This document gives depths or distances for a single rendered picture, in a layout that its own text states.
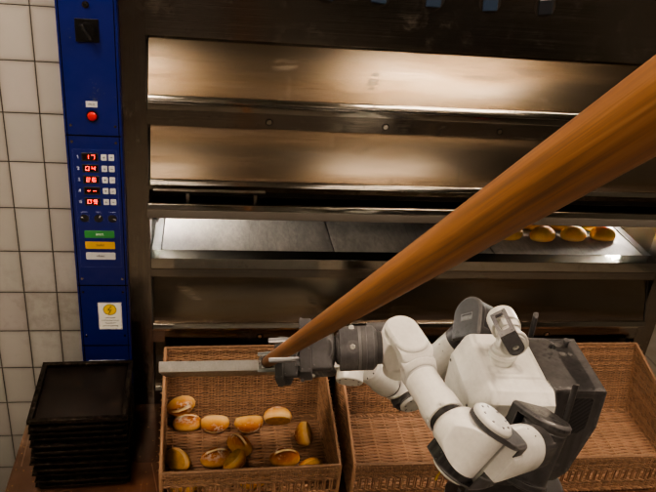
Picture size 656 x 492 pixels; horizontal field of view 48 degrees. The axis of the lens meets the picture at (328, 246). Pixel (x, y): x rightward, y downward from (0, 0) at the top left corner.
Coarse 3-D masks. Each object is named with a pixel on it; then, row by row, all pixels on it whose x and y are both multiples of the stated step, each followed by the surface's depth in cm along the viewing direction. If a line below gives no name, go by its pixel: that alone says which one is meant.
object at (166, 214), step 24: (168, 216) 216; (192, 216) 217; (216, 216) 218; (240, 216) 219; (264, 216) 220; (288, 216) 221; (312, 216) 223; (336, 216) 224; (360, 216) 225; (384, 216) 226; (408, 216) 227; (432, 216) 229
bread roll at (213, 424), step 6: (204, 420) 251; (210, 420) 251; (216, 420) 251; (222, 420) 251; (228, 420) 253; (204, 426) 251; (210, 426) 250; (216, 426) 250; (222, 426) 251; (210, 432) 251; (216, 432) 252
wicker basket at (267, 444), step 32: (192, 352) 253; (224, 352) 255; (256, 352) 257; (192, 384) 255; (224, 384) 257; (256, 384) 260; (320, 384) 259; (320, 416) 259; (160, 448) 222; (192, 448) 246; (256, 448) 249; (320, 448) 252; (160, 480) 217; (192, 480) 220; (224, 480) 222; (256, 480) 224; (288, 480) 225; (320, 480) 239
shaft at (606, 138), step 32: (608, 96) 27; (640, 96) 24; (576, 128) 29; (608, 128) 27; (640, 128) 25; (544, 160) 31; (576, 160) 29; (608, 160) 28; (640, 160) 27; (480, 192) 39; (512, 192) 35; (544, 192) 32; (576, 192) 31; (448, 224) 44; (480, 224) 39; (512, 224) 37; (416, 256) 50; (448, 256) 46; (352, 288) 75; (384, 288) 61; (320, 320) 92; (352, 320) 80; (288, 352) 134
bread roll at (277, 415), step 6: (270, 408) 259; (276, 408) 258; (282, 408) 259; (264, 414) 258; (270, 414) 257; (276, 414) 257; (282, 414) 257; (288, 414) 258; (270, 420) 257; (276, 420) 258; (282, 420) 258; (288, 420) 258
